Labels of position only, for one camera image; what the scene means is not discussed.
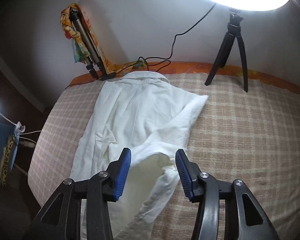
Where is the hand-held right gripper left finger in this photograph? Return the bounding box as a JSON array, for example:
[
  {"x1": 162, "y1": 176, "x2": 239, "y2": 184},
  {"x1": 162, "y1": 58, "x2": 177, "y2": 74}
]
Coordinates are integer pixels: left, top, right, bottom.
[{"x1": 22, "y1": 147, "x2": 132, "y2": 240}]

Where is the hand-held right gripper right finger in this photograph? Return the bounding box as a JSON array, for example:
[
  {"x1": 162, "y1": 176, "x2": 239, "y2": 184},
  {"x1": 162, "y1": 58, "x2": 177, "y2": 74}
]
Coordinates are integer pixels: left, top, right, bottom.
[{"x1": 175, "y1": 149, "x2": 280, "y2": 240}]

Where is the white long-sleeved shirt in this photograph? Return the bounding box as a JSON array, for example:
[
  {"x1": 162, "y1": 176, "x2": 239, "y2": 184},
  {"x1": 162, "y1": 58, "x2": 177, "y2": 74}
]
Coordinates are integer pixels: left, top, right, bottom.
[{"x1": 69, "y1": 71, "x2": 210, "y2": 239}]

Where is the beige checked blanket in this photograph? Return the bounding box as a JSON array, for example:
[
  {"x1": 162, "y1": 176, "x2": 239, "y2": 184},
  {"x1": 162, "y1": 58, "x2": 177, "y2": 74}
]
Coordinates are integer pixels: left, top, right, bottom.
[{"x1": 27, "y1": 72, "x2": 300, "y2": 240}]

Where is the orange patterned bedsheet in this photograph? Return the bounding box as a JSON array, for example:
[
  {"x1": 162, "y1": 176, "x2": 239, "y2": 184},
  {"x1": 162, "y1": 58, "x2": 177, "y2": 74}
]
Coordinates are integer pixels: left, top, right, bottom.
[{"x1": 70, "y1": 61, "x2": 300, "y2": 98}]

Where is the leopard print cloth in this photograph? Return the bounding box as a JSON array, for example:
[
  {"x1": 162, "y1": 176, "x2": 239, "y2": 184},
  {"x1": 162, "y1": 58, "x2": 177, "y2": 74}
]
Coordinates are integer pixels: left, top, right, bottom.
[{"x1": 0, "y1": 134, "x2": 18, "y2": 187}]

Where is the folded metal tripod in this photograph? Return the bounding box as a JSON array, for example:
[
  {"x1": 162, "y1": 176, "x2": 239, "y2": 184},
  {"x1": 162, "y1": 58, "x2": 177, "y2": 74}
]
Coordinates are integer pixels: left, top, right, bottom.
[{"x1": 69, "y1": 9, "x2": 115, "y2": 80}]

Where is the small black tripod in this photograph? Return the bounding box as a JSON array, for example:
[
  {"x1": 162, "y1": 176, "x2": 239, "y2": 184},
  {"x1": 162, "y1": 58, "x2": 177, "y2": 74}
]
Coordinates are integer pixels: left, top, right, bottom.
[{"x1": 204, "y1": 7, "x2": 248, "y2": 93}]

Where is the colourful patterned scarf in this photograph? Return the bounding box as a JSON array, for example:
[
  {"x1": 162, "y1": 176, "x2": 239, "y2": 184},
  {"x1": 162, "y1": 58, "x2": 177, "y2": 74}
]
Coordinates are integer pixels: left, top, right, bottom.
[{"x1": 61, "y1": 3, "x2": 150, "y2": 75}]

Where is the white cable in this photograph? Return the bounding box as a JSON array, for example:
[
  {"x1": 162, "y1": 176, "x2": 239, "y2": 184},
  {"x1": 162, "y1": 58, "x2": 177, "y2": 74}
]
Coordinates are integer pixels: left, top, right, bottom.
[{"x1": 20, "y1": 129, "x2": 43, "y2": 140}]

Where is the black power cable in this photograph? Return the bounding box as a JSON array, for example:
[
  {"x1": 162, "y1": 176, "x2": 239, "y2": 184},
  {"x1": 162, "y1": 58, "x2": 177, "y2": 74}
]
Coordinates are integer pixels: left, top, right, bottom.
[{"x1": 65, "y1": 4, "x2": 215, "y2": 89}]

